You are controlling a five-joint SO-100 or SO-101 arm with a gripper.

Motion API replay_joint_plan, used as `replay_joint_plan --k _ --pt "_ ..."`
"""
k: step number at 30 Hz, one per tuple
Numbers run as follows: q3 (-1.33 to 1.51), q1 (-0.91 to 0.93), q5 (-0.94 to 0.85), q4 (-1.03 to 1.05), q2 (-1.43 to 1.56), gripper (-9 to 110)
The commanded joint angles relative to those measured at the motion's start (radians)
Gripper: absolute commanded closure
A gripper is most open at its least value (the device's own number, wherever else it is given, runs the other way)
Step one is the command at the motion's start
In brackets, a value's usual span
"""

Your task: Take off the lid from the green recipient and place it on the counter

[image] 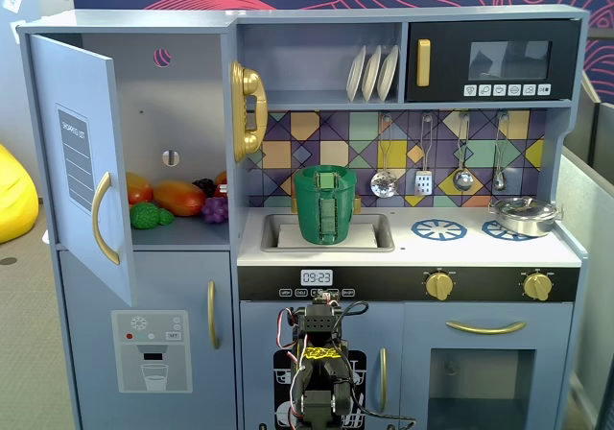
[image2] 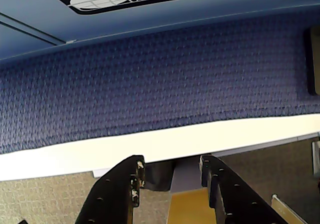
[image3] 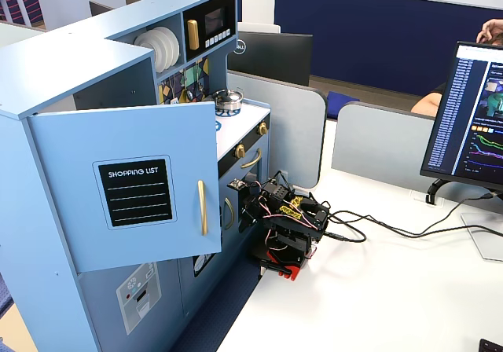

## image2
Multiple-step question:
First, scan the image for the black rectangular object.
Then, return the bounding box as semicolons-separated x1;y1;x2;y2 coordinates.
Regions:
303;25;320;97

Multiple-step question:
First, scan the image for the blue toy kitchen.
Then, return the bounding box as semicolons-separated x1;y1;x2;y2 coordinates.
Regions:
0;0;320;61

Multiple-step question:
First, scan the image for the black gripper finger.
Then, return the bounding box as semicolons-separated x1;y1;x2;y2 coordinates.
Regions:
199;154;311;224
77;154;147;224

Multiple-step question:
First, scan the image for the yellow wooden board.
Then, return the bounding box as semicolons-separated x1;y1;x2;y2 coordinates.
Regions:
166;186;211;224

